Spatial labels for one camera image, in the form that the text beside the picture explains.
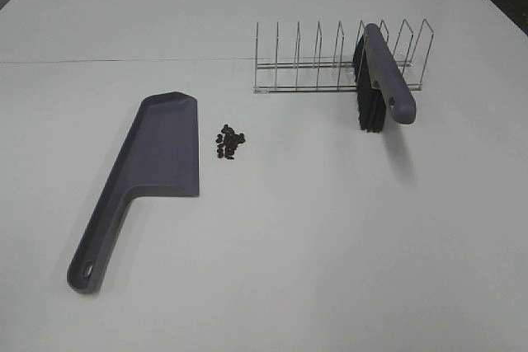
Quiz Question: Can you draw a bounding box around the purple plastic dustpan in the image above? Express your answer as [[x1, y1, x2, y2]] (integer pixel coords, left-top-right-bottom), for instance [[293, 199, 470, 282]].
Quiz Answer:
[[67, 92, 200, 294]]

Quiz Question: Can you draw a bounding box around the pile of coffee beans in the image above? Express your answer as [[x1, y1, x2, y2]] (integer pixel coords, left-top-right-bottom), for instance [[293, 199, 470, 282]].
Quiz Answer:
[[215, 124, 246, 160]]

